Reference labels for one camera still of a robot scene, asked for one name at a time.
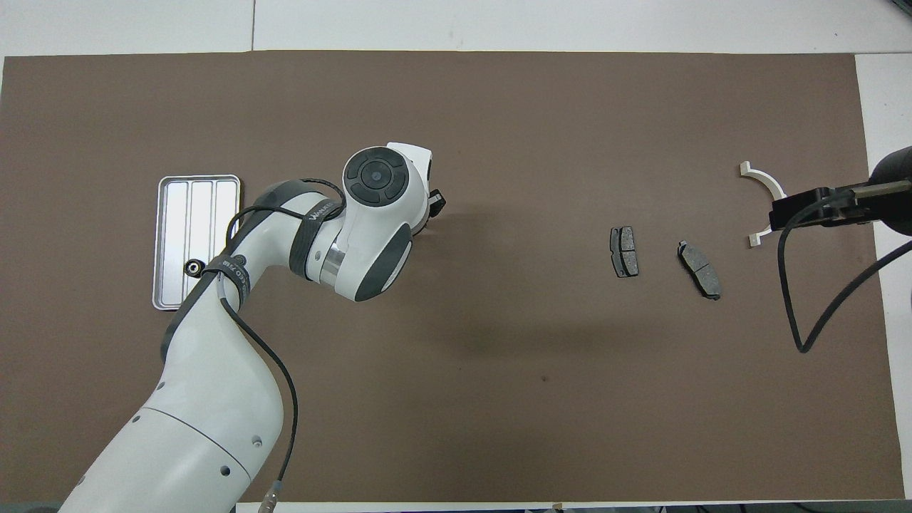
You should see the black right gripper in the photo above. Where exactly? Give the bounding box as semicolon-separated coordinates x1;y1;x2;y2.
770;145;912;237

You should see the silver metal tray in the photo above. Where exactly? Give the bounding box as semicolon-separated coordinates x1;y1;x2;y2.
152;175;242;311

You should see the long dark grey brake pad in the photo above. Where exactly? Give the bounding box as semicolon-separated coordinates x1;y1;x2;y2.
677;240;722;301

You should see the brown table mat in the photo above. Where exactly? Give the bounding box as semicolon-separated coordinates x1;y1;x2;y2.
0;50;906;503

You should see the short dark grey brake pad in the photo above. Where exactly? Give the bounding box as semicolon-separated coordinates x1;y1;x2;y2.
609;226;640;279

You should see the white semicircular plastic bracket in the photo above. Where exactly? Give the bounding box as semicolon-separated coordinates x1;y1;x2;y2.
739;161;789;249

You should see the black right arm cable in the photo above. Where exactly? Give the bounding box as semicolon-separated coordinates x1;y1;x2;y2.
776;182;912;354

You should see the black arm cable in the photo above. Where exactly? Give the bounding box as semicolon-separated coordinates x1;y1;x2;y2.
218;178;350;513
776;182;912;354

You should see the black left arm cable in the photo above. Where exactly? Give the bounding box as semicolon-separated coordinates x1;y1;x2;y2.
218;178;350;513

